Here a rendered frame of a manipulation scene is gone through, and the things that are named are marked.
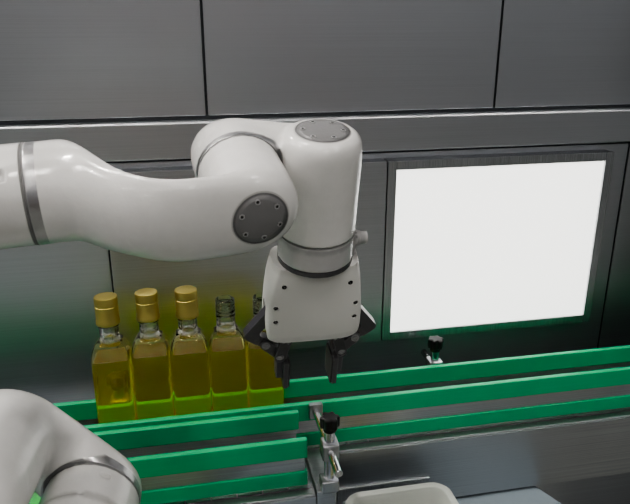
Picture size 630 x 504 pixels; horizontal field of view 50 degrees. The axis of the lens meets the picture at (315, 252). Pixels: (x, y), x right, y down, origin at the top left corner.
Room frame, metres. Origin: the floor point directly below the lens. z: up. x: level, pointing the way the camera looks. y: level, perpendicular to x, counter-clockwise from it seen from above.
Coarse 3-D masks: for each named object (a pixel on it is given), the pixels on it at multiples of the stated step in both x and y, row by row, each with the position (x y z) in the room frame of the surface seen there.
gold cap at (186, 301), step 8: (176, 288) 0.94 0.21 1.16; (184, 288) 0.94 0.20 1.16; (192, 288) 0.94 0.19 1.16; (176, 296) 0.93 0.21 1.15; (184, 296) 0.92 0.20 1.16; (192, 296) 0.93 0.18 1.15; (176, 304) 0.93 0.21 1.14; (184, 304) 0.92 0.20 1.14; (192, 304) 0.93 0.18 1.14; (176, 312) 0.93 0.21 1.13; (184, 312) 0.92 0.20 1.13; (192, 312) 0.93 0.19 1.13
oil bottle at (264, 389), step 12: (252, 348) 0.93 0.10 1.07; (252, 360) 0.93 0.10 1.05; (264, 360) 0.93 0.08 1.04; (252, 372) 0.93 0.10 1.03; (264, 372) 0.93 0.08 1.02; (252, 384) 0.93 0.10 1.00; (264, 384) 0.93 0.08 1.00; (276, 384) 0.94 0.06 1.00; (252, 396) 0.93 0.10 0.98; (264, 396) 0.93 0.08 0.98; (276, 396) 0.94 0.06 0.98
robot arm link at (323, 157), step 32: (224, 128) 0.59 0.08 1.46; (256, 128) 0.59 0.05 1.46; (288, 128) 0.60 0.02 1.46; (320, 128) 0.60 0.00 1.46; (352, 128) 0.61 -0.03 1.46; (192, 160) 0.59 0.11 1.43; (288, 160) 0.58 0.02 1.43; (320, 160) 0.57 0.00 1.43; (352, 160) 0.58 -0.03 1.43; (320, 192) 0.57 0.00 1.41; (352, 192) 0.59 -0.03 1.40; (320, 224) 0.58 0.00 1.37; (352, 224) 0.60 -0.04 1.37
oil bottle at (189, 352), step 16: (176, 336) 0.92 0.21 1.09; (192, 336) 0.92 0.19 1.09; (176, 352) 0.91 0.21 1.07; (192, 352) 0.91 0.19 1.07; (176, 368) 0.91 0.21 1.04; (192, 368) 0.91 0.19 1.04; (208, 368) 0.92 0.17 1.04; (176, 384) 0.91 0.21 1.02; (192, 384) 0.91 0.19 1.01; (208, 384) 0.92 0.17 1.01; (176, 400) 0.91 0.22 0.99; (192, 400) 0.91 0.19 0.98; (208, 400) 0.92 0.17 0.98
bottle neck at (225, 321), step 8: (224, 296) 0.96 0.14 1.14; (216, 304) 0.94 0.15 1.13; (224, 304) 0.94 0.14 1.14; (232, 304) 0.94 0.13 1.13; (216, 312) 0.94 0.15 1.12; (224, 312) 0.94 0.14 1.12; (232, 312) 0.94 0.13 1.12; (216, 320) 0.95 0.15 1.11; (224, 320) 0.94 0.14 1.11; (232, 320) 0.94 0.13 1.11; (224, 328) 0.94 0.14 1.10; (232, 328) 0.94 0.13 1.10
